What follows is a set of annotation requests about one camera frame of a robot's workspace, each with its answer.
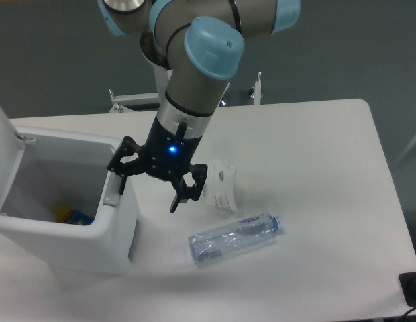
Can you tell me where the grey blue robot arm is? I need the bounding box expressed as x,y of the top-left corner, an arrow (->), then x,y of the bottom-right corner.
98,1 -> 301,210

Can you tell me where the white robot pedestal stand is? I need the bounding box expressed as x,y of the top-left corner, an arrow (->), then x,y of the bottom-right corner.
108,26 -> 265,113

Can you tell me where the yellow blue trash in can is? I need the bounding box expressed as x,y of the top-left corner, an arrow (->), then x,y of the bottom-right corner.
53,204 -> 94,225

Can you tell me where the white push-lid trash can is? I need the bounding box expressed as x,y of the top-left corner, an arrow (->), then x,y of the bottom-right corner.
0,107 -> 139,274

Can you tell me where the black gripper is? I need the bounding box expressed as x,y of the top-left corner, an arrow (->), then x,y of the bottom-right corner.
107,116 -> 209,214

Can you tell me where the crumpled white paper wrapper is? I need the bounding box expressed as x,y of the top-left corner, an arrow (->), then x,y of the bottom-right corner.
201,158 -> 238,213

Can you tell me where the crushed clear plastic bottle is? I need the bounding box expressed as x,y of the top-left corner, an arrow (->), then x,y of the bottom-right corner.
188,213 -> 284,266

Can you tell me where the black device at table edge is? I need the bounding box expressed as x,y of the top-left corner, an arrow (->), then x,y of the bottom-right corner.
399,272 -> 416,307

